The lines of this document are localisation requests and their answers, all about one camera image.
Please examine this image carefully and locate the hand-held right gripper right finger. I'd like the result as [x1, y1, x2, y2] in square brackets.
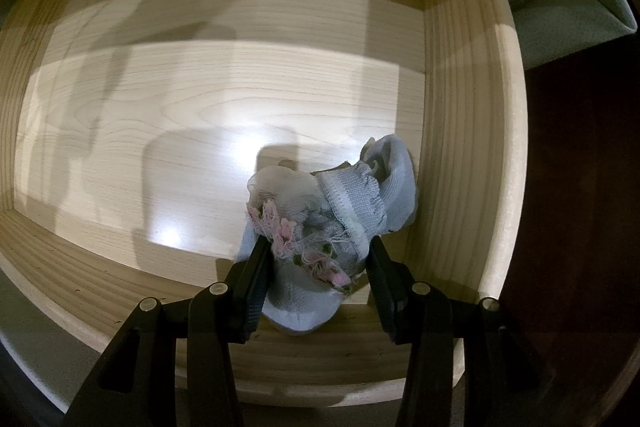
[368, 238, 556, 427]

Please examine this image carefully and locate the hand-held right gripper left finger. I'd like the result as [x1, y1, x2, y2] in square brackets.
[62, 237, 273, 427]

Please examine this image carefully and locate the light blue lace trimmed sock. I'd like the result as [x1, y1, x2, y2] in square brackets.
[237, 134, 418, 338]

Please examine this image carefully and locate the grey drawer with wooden inside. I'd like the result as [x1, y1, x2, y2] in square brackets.
[0, 0, 528, 413]

